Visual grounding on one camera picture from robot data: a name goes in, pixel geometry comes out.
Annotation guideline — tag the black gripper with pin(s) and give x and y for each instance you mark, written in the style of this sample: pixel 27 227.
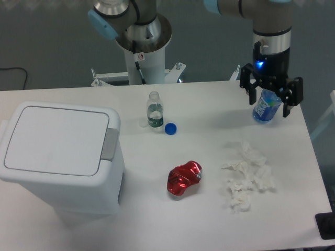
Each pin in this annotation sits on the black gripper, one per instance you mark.
pixel 270 72

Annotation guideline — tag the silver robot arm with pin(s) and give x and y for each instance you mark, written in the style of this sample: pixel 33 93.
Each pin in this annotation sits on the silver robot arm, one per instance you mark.
pixel 143 34

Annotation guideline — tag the crushed red soda can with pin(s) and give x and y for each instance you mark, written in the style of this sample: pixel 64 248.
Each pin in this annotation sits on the crushed red soda can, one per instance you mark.
pixel 184 180

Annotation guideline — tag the white trash can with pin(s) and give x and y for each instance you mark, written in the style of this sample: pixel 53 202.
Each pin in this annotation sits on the white trash can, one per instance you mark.
pixel 67 155

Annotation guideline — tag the blue plastic bottle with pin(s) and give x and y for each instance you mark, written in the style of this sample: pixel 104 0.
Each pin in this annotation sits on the blue plastic bottle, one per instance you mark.
pixel 267 106

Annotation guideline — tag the crumpled white tissue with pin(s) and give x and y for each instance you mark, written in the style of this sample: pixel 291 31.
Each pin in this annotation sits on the crumpled white tissue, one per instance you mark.
pixel 252 173

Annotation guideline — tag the blue bottle cap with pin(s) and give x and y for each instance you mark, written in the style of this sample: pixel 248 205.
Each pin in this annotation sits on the blue bottle cap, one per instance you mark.
pixel 170 128

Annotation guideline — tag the clear plastic bottle green label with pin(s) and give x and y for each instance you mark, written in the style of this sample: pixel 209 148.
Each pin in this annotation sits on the clear plastic bottle green label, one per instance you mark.
pixel 155 112

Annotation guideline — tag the white bottle cap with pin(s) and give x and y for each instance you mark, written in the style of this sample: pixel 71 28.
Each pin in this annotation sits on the white bottle cap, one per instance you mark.
pixel 143 123

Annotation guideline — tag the black device at table edge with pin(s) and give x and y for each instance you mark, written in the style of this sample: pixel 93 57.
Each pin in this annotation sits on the black device at table edge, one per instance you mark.
pixel 325 223

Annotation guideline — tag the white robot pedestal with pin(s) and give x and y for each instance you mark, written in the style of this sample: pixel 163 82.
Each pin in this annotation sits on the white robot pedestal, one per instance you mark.
pixel 142 68

